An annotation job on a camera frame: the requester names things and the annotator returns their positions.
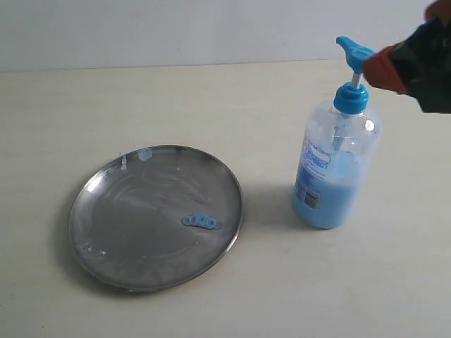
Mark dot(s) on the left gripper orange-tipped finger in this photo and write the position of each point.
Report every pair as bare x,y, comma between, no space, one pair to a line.
438,9
418,67

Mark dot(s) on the blue pump soap bottle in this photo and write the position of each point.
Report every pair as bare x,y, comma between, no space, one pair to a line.
340,139

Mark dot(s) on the blue soap blob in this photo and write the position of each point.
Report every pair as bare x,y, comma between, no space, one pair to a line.
202,220

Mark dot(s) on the round steel plate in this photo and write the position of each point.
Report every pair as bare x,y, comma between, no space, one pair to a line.
125,225

